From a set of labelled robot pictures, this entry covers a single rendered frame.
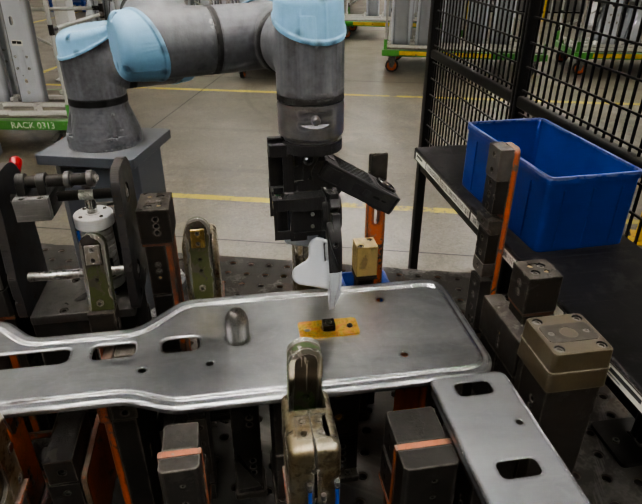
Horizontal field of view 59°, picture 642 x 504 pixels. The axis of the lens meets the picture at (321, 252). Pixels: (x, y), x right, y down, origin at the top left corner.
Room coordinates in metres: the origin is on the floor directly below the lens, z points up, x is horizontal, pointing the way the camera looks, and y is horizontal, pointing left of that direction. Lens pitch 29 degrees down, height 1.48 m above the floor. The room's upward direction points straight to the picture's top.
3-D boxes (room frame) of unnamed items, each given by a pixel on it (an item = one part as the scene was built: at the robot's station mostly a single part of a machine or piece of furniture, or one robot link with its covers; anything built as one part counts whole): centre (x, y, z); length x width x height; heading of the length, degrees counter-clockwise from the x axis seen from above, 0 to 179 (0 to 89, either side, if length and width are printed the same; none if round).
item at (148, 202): (0.82, 0.26, 0.91); 0.07 x 0.05 x 0.42; 9
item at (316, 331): (0.64, -0.01, 1.01); 0.08 x 0.04 x 0.01; 99
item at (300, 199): (0.64, 0.02, 1.22); 0.09 x 0.08 x 0.12; 99
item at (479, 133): (0.97, -0.40, 1.10); 0.30 x 0.17 x 0.13; 11
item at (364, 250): (0.78, -0.07, 0.88); 0.04 x 0.04 x 0.36; 9
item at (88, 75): (1.17, 0.45, 1.27); 0.13 x 0.12 x 0.14; 119
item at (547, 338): (0.56, -0.30, 0.88); 0.08 x 0.08 x 0.36; 9
